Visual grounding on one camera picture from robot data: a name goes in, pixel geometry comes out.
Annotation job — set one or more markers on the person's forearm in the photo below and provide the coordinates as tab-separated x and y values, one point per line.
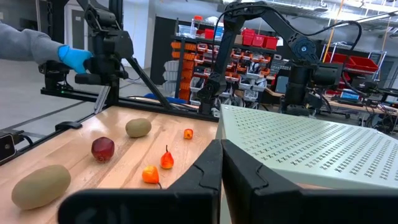
28	43

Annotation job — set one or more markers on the brown-green kiwi fruit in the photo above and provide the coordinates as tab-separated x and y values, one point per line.
138	127
40	186

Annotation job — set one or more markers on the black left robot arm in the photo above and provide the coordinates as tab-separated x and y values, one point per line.
230	46

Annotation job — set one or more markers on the small red-orange pear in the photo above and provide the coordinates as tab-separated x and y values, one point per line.
167	161

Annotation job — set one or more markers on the green perforated metal shelf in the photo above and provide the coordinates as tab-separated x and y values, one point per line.
311	146

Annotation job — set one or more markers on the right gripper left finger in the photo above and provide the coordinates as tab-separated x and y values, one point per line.
186	205

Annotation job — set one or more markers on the black table edge clamp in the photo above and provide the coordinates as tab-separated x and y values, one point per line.
68	125

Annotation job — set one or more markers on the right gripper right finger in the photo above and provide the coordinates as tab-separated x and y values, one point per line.
280	205

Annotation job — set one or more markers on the small black camera box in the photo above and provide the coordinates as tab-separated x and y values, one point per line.
6	146

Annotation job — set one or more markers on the storage rack with orange bins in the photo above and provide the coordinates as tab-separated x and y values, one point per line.
199	62

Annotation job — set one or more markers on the dark red pomegranate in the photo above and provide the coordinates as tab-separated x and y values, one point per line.
102	148

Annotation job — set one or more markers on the small yellow-orange fruit with stem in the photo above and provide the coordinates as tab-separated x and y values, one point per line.
150	175

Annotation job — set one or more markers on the red storage bin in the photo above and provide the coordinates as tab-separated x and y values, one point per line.
357	63

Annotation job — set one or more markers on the small round red-orange fruit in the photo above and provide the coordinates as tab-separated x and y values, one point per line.
188	133

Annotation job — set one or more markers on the person's hand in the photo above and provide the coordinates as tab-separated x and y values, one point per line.
74	57

